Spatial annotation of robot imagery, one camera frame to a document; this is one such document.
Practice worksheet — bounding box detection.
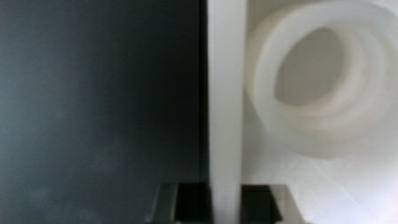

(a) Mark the white square tabletop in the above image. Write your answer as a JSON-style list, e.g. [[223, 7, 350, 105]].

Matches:
[[207, 0, 398, 224]]

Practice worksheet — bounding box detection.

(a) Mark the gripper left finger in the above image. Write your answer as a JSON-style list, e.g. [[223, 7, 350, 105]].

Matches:
[[143, 182, 213, 224]]

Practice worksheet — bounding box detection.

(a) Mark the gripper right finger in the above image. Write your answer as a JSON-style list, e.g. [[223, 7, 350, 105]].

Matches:
[[239, 184, 309, 224]]

